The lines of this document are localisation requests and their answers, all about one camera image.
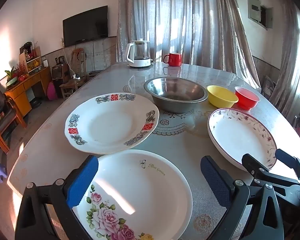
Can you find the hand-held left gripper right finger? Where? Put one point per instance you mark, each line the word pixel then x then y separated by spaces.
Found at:
pixel 215 182

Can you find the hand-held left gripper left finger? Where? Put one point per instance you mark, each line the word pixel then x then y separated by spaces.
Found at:
pixel 82 183

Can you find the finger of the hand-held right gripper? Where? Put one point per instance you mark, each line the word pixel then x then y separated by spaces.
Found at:
pixel 255 166
pixel 286 157

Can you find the white plate with floral rim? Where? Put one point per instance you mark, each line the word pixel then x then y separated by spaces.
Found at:
pixel 237 137

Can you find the white plate with pink roses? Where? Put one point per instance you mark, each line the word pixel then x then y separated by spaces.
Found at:
pixel 145 192

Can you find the white plate with red characters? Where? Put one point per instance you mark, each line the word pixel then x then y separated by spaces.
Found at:
pixel 110 125

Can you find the red plastic bowl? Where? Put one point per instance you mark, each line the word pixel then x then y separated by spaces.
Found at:
pixel 247 98

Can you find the yellow plastic bowl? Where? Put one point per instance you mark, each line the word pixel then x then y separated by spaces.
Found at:
pixel 221 96

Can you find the large metal bowl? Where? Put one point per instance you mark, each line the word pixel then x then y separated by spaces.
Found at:
pixel 176 92

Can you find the pink bag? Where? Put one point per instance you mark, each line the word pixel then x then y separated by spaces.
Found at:
pixel 51 92

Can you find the wooden chair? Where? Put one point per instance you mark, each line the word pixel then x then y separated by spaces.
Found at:
pixel 71 86

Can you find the narrow grey side curtain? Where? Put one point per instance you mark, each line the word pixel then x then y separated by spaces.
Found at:
pixel 290 55

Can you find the white power strip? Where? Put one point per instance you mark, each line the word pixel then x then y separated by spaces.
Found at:
pixel 76 76

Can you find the orange wooden cabinet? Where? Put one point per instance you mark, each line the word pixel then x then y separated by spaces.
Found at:
pixel 18 95

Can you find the dark wooden bench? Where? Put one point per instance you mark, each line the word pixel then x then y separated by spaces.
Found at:
pixel 94 73

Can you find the black floor speaker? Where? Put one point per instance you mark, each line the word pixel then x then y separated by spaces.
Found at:
pixel 58 73

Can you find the dark wooden armchair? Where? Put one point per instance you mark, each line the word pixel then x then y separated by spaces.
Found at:
pixel 0 105

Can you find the potted plant in green tray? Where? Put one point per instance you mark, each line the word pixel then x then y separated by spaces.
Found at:
pixel 11 76

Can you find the red mug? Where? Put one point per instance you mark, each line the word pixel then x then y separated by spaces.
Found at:
pixel 174 59

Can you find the wooden shelf with ornaments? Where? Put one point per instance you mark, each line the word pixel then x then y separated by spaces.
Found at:
pixel 31 63

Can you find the white glass electric kettle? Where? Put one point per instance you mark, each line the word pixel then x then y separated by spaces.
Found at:
pixel 140 55

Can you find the wide grey window curtain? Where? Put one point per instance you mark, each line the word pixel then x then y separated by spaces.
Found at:
pixel 180 20

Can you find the wall electrical box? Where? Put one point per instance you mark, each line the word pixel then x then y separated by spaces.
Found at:
pixel 254 11

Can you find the black wall television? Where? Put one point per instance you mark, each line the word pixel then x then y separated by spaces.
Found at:
pixel 86 26

